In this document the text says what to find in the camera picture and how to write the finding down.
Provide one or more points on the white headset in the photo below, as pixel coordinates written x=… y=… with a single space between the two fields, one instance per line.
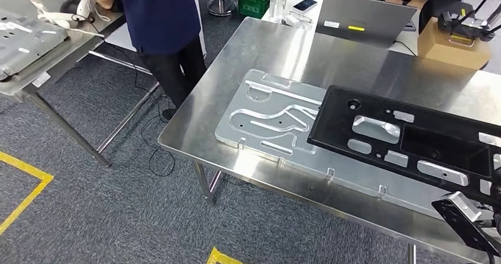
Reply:
x=76 y=6

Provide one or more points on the grey laptop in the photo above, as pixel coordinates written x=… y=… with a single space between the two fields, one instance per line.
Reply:
x=364 y=17

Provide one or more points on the clear plastic bottle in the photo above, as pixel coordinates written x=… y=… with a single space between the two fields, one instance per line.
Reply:
x=278 y=2

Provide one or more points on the black plastic plate part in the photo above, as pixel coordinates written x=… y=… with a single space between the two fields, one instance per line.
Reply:
x=336 y=125

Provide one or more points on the yellow floor tape line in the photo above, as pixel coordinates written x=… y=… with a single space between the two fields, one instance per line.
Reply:
x=35 y=186

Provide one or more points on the black smartphone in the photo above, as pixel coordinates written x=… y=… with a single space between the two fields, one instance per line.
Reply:
x=305 y=4

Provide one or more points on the cardboard box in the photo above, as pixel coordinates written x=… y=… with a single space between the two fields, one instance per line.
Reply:
x=450 y=51

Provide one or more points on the stainless steel workbench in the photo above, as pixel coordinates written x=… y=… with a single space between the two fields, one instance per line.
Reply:
x=274 y=47

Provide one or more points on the stamped sheet metal panel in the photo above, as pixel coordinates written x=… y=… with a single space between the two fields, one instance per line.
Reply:
x=27 y=43
x=250 y=129

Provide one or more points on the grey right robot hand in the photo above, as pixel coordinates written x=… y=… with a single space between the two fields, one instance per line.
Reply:
x=497 y=211

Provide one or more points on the black device with rods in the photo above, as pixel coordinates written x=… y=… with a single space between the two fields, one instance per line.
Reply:
x=465 y=27

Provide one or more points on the stainless steel table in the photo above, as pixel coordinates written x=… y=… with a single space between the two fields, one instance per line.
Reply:
x=62 y=55

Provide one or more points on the green plastic crate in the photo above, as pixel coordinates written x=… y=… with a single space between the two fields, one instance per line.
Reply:
x=254 y=2

